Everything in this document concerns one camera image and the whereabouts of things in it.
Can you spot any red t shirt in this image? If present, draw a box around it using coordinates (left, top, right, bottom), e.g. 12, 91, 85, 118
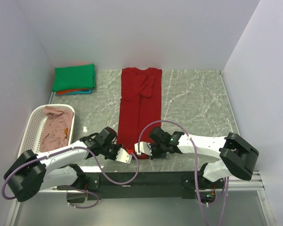
117, 67, 162, 154

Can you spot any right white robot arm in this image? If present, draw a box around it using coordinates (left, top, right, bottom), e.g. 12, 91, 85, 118
140, 127, 259, 188

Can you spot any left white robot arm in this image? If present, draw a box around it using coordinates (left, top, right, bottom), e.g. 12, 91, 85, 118
1, 127, 131, 202

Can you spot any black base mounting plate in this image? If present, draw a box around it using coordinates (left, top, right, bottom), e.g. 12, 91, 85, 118
56, 171, 227, 203

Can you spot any pink t shirt in basket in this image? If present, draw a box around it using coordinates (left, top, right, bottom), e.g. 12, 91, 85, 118
40, 106, 74, 153

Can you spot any teal folded t shirt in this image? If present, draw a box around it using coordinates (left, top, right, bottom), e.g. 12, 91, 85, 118
65, 89, 92, 95

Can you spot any orange folded t shirt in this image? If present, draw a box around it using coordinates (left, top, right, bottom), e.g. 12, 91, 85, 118
56, 89, 92, 96

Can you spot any white plastic laundry basket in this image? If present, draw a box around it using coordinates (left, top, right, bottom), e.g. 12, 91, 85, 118
17, 104, 75, 157

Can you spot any green folded t shirt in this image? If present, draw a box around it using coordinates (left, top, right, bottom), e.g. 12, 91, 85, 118
52, 64, 95, 92

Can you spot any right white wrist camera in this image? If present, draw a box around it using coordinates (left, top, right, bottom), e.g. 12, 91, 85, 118
134, 141, 152, 156

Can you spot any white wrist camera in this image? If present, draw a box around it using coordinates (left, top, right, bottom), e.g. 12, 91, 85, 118
115, 148, 132, 164
134, 141, 152, 156

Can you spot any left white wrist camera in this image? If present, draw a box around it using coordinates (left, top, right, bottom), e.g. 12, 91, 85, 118
115, 148, 132, 164

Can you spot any aluminium rail frame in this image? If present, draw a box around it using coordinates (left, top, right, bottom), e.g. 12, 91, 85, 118
6, 172, 274, 226

